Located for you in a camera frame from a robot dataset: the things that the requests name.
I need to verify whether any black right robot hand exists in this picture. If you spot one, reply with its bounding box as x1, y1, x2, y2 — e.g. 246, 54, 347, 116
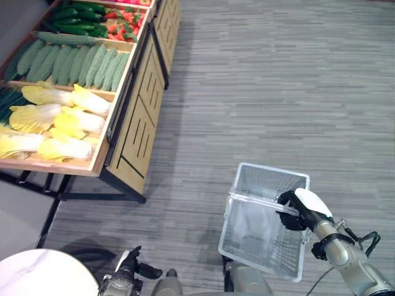
277, 187, 334, 232

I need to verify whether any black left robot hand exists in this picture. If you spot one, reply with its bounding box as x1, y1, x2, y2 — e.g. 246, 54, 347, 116
114, 245, 164, 280

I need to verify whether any clear plastic shopping basket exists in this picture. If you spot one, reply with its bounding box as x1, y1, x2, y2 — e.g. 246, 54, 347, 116
218, 162, 310, 283

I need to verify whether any silver left robot leg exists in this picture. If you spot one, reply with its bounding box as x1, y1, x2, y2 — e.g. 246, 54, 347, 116
152, 268, 183, 296

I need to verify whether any silver robot leg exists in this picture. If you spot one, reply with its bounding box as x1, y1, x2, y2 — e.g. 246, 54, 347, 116
222, 255, 276, 296
152, 268, 183, 296

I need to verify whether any white round marble table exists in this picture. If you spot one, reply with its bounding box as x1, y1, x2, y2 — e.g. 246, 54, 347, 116
0, 249, 100, 296

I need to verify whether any silver right robot leg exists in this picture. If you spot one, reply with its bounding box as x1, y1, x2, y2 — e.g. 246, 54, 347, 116
222, 255, 276, 296

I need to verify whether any napa cabbage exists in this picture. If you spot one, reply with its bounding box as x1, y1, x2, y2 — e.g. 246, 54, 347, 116
20, 81, 75, 107
70, 83, 112, 118
9, 103, 63, 134
53, 105, 106, 140
0, 125, 46, 160
37, 127, 100, 163

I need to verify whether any light green bitter gourd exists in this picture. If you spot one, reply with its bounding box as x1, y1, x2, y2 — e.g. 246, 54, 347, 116
51, 45, 73, 85
16, 38, 46, 76
33, 45, 61, 83
57, 46, 80, 87
85, 43, 108, 88
25, 44, 54, 83
77, 45, 100, 88
93, 48, 118, 91
3, 43, 32, 82
110, 52, 131, 93
101, 52, 125, 92
68, 45, 91, 86
36, 31, 105, 47

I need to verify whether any bunch of green chives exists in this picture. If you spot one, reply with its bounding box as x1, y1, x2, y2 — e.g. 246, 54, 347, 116
0, 87, 32, 129

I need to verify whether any dark green cucumber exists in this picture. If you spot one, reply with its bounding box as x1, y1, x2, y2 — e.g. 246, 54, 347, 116
50, 7, 78, 22
53, 28, 89, 36
76, 10, 103, 23
50, 18, 83, 27
60, 1, 107, 15
87, 25, 109, 39
53, 23, 97, 32

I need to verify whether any pile of red chili peppers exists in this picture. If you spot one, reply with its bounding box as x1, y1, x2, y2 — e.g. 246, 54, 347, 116
102, 6, 146, 44

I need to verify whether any pile of red yellow peppers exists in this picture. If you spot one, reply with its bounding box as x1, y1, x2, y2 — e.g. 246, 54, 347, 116
114, 0, 152, 7

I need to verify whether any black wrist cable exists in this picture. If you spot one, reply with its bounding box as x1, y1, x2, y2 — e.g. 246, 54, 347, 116
337, 218, 382, 258

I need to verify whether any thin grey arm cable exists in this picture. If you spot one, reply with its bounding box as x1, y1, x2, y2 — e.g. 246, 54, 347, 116
304, 266, 336, 296

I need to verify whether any wooden produce stand black frame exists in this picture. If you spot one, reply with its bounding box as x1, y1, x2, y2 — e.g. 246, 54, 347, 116
0, 0, 170, 249
152, 0, 181, 76

